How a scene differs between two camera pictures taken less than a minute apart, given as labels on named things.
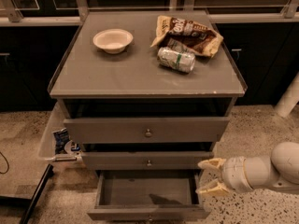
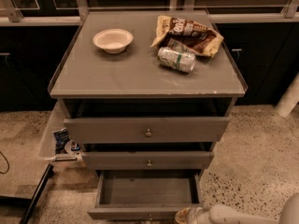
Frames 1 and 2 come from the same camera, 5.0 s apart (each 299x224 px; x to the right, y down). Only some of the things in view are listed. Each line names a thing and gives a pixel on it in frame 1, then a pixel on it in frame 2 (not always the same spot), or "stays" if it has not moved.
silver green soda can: x=177 y=60 stays
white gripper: x=234 y=174 -> x=204 y=217
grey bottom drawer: x=149 y=196 stays
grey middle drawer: x=144 y=161 stays
